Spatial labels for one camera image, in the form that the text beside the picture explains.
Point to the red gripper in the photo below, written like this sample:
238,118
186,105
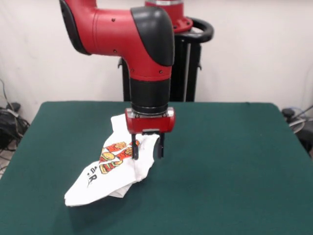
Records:
151,124

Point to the white towel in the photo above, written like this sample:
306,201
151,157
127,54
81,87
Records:
97,181

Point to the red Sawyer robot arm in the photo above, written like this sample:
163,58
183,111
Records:
122,31

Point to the dark green table cloth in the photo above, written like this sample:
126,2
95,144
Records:
220,171

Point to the black power adapter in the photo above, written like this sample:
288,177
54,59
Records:
14,106

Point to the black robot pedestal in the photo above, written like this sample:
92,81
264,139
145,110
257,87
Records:
190,68

